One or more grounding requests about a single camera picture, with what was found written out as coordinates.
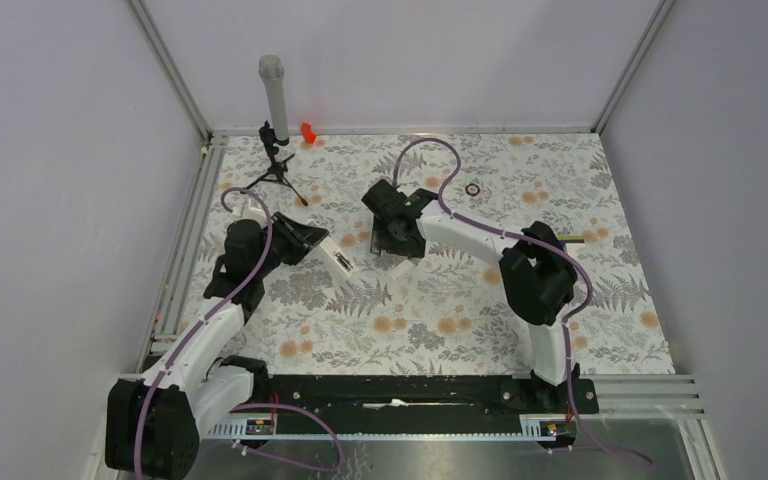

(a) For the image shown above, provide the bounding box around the small orange red block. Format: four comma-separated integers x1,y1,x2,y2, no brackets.
300,122,318,145

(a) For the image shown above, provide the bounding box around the grey microphone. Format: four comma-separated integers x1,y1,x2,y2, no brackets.
258,54,289,146

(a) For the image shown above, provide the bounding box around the slotted metal cable rail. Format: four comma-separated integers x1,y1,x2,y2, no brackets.
205,415,578,446

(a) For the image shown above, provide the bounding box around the aluminium frame post right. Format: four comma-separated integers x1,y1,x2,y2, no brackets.
590,0,677,135

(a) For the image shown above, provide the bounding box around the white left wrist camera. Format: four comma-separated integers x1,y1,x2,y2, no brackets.
241,202,269,228

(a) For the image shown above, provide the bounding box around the aluminium frame post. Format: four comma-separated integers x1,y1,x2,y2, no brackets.
124,0,212,144
590,0,677,135

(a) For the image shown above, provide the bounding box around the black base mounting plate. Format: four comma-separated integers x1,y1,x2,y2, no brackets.
247,375,600,432

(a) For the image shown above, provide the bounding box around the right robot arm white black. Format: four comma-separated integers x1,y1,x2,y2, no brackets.
362,180,578,412

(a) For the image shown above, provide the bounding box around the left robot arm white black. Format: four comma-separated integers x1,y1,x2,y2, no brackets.
104,212,329,479

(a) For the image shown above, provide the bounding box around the white battery cover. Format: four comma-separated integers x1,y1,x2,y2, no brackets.
388,260,413,278

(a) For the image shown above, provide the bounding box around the floral patterned table mat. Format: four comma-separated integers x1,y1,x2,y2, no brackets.
183,133,677,378

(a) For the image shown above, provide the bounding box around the aluminium frame post left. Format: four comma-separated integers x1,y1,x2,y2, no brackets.
124,0,212,144

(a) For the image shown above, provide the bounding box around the yellow green toy piece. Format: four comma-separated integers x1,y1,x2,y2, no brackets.
558,236,586,244

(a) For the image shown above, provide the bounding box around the black mini tripod stand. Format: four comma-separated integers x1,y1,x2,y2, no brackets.
246,121,309,207

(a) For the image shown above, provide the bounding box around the white remote control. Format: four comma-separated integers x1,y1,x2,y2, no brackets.
312,235,356,279

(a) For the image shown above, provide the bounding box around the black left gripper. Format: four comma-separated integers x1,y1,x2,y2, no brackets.
253,211,328,278

